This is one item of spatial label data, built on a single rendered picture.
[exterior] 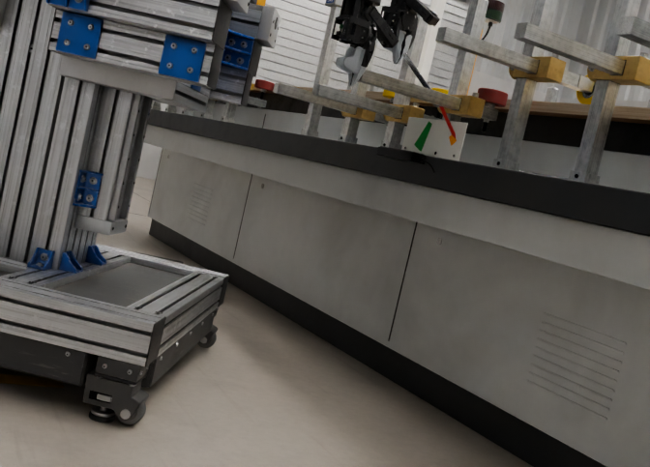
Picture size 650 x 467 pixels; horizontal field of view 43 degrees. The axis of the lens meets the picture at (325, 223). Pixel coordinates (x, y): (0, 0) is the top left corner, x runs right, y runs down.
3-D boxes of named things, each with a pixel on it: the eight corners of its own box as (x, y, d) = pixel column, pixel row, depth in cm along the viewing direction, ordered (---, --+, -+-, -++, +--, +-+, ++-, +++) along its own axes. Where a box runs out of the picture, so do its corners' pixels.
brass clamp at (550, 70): (544, 77, 187) (549, 55, 187) (504, 75, 199) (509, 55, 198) (563, 83, 190) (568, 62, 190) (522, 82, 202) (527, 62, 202)
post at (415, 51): (383, 172, 239) (421, 8, 236) (376, 170, 242) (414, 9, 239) (393, 174, 241) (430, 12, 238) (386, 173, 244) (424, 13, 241)
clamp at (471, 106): (466, 114, 210) (471, 95, 209) (434, 111, 221) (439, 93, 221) (483, 119, 213) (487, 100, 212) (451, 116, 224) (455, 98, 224)
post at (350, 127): (340, 161, 260) (374, 12, 257) (335, 160, 263) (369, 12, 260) (349, 163, 262) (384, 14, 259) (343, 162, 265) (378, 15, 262)
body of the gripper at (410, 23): (392, 33, 237) (401, -9, 236) (416, 35, 232) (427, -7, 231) (376, 26, 231) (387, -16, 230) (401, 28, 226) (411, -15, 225)
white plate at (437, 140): (457, 160, 209) (466, 122, 209) (399, 151, 232) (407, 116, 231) (458, 161, 210) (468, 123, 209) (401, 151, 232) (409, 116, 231)
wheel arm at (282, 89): (277, 95, 242) (280, 81, 241) (272, 95, 245) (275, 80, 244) (396, 128, 264) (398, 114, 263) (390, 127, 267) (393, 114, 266)
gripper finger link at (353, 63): (335, 81, 195) (343, 43, 195) (355, 87, 198) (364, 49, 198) (341, 81, 193) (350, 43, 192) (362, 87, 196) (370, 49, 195)
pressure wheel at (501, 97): (482, 130, 214) (492, 86, 213) (462, 127, 221) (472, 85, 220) (504, 135, 218) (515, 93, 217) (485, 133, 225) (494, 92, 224)
